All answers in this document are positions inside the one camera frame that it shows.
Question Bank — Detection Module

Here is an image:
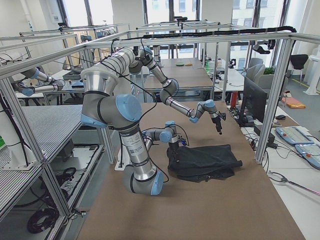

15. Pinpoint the black graphic t-shirt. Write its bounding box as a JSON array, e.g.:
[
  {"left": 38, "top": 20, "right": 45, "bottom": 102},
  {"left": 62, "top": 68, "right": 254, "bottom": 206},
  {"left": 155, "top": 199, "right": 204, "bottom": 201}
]
[{"left": 166, "top": 144, "right": 243, "bottom": 183}]

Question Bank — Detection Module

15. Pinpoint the grey teach pendant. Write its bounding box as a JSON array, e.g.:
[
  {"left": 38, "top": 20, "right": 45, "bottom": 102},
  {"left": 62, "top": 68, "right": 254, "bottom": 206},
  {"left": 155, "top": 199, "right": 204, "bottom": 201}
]
[
  {"left": 275, "top": 126, "right": 314, "bottom": 145},
  {"left": 295, "top": 144, "right": 320, "bottom": 170}
]

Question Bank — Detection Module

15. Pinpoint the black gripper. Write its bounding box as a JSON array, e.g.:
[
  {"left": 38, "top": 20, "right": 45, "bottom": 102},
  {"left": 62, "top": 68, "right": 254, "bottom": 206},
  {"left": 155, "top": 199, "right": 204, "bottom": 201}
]
[
  {"left": 211, "top": 113, "right": 223, "bottom": 135},
  {"left": 168, "top": 141, "right": 179, "bottom": 154}
]

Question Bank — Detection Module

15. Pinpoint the black Huawei monitor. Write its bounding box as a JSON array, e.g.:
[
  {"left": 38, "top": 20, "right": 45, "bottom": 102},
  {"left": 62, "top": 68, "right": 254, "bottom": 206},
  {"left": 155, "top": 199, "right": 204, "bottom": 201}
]
[{"left": 238, "top": 77, "right": 267, "bottom": 127}]

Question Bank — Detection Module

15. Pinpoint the metal rod tool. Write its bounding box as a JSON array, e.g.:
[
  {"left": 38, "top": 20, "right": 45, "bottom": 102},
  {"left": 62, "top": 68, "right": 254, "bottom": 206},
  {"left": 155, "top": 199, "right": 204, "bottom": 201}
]
[{"left": 267, "top": 170, "right": 320, "bottom": 196}]

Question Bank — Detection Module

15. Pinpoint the striped aluminium work table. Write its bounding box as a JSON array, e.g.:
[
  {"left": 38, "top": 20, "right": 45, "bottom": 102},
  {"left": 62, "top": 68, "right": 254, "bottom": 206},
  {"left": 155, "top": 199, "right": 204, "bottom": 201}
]
[{"left": 0, "top": 103, "right": 106, "bottom": 218}]

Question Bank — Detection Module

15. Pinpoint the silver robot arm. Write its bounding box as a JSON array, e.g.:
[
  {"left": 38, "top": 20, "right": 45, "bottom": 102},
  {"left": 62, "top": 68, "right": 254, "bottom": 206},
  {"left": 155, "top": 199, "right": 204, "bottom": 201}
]
[
  {"left": 81, "top": 66, "right": 176, "bottom": 196},
  {"left": 107, "top": 47, "right": 226, "bottom": 135}
]

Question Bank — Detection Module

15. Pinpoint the aluminium cage frame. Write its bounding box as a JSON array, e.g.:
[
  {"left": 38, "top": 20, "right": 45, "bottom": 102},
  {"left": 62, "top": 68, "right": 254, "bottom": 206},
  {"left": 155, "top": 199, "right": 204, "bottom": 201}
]
[{"left": 0, "top": 21, "right": 311, "bottom": 218}]

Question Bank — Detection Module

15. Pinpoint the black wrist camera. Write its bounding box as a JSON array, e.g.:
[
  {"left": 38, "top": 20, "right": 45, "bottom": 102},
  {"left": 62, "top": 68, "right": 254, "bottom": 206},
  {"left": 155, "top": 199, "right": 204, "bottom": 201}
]
[
  {"left": 178, "top": 136, "right": 189, "bottom": 146},
  {"left": 219, "top": 112, "right": 227, "bottom": 121}
]

